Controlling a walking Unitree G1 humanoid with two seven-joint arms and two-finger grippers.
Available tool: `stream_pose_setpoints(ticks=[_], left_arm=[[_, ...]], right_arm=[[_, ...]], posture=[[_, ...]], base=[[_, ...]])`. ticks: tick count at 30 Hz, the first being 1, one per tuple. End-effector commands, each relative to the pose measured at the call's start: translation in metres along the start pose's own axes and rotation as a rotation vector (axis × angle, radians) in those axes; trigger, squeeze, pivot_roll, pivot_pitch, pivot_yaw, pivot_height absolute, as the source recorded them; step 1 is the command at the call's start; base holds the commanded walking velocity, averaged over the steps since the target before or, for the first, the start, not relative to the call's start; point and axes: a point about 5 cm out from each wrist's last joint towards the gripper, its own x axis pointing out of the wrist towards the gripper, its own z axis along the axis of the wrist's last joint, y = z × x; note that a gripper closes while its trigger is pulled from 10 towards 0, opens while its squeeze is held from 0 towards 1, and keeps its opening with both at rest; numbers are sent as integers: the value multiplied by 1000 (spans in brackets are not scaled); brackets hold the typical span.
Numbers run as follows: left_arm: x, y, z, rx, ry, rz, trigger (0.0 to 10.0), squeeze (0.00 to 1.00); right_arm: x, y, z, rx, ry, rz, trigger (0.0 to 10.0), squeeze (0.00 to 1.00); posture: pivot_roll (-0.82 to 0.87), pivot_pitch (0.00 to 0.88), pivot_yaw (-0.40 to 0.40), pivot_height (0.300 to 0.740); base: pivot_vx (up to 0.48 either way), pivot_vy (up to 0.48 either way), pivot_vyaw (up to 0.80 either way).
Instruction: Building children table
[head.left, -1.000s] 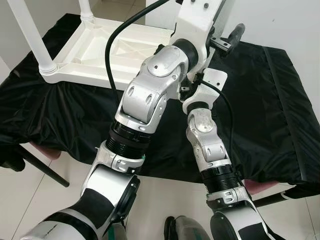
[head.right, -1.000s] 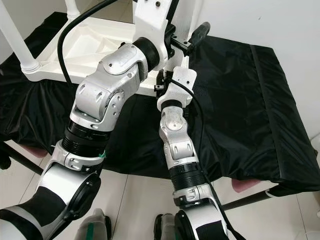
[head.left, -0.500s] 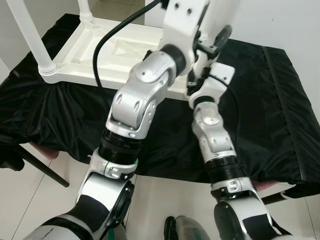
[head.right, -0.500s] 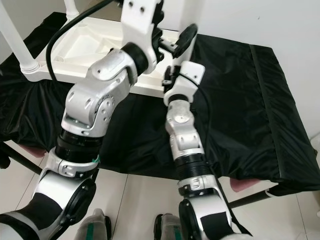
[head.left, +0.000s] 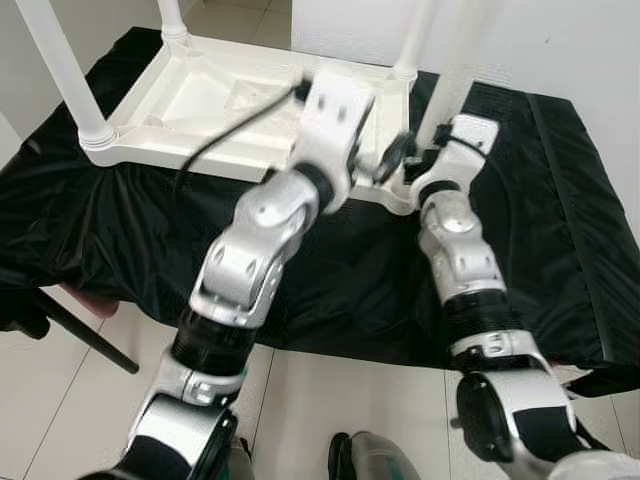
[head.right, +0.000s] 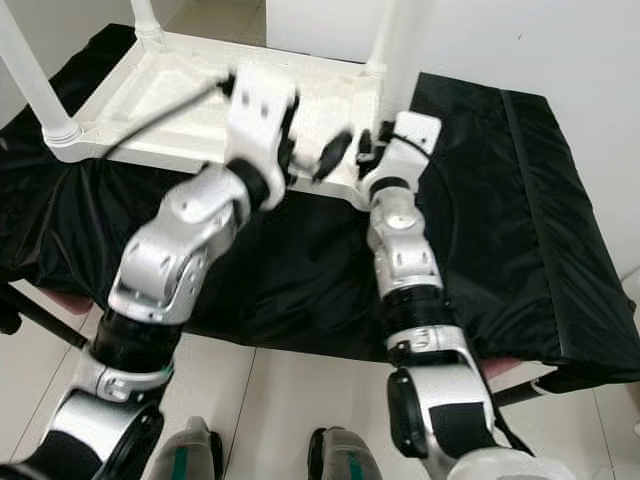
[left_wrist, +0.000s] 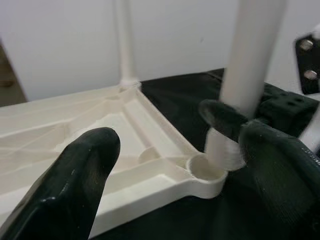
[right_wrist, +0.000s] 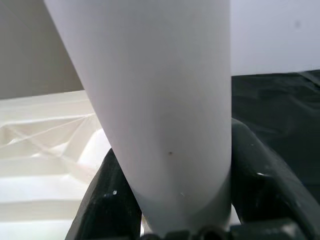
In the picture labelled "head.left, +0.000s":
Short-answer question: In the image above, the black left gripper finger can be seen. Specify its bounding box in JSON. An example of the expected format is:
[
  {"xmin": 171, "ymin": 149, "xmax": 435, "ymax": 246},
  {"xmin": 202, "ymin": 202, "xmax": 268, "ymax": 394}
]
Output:
[{"xmin": 376, "ymin": 130, "xmax": 417, "ymax": 186}]

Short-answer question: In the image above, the white plastic table top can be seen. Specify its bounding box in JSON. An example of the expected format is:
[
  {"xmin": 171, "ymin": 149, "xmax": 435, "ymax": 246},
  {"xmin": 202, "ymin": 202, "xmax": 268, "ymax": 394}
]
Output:
[{"xmin": 80, "ymin": 33, "xmax": 426, "ymax": 216}]

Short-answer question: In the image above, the black table cloth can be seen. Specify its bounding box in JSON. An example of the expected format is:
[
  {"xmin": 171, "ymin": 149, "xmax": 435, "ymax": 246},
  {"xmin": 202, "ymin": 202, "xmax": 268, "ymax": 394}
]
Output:
[{"xmin": 0, "ymin": 25, "xmax": 640, "ymax": 376}]

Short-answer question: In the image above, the grey robot right leg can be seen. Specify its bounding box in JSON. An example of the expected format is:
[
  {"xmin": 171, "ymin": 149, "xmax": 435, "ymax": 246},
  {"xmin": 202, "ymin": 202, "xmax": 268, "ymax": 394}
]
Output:
[{"xmin": 330, "ymin": 430, "xmax": 421, "ymax": 480}]

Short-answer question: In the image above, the grey robot leg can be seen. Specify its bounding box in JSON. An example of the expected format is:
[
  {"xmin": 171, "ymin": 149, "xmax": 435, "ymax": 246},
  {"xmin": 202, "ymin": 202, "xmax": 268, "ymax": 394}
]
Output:
[
  {"xmin": 225, "ymin": 440, "xmax": 256, "ymax": 480},
  {"xmin": 330, "ymin": 430, "xmax": 421, "ymax": 480}
]

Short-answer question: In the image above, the black metal table leg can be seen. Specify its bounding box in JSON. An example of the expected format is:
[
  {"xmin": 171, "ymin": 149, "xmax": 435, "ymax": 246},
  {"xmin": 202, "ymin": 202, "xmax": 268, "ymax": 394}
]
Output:
[
  {"xmin": 35, "ymin": 290, "xmax": 139, "ymax": 376},
  {"xmin": 565, "ymin": 365, "xmax": 640, "ymax": 399}
]

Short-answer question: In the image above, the grey robot left leg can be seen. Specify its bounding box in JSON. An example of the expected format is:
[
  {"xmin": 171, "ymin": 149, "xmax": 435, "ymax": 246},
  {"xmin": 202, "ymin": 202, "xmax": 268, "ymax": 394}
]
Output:
[{"xmin": 225, "ymin": 440, "xmax": 256, "ymax": 480}]

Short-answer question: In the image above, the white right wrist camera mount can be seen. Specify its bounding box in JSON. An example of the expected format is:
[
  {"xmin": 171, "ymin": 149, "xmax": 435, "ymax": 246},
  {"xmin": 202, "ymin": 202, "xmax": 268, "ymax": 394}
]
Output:
[{"xmin": 410, "ymin": 115, "xmax": 501, "ymax": 206}]

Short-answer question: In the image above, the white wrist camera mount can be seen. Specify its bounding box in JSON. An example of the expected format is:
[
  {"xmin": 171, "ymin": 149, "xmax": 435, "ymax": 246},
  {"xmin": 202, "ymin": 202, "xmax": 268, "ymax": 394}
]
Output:
[
  {"xmin": 410, "ymin": 115, "xmax": 501, "ymax": 206},
  {"xmin": 290, "ymin": 70, "xmax": 376, "ymax": 216}
]

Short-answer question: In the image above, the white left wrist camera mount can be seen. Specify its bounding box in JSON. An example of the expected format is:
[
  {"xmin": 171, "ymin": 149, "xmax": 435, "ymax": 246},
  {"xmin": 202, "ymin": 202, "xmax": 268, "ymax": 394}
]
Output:
[{"xmin": 290, "ymin": 70, "xmax": 376, "ymax": 216}]

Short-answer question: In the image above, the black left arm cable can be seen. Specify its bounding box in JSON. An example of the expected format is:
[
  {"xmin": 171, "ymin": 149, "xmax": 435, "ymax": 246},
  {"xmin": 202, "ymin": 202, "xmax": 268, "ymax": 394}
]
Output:
[{"xmin": 175, "ymin": 80, "xmax": 311, "ymax": 191}]

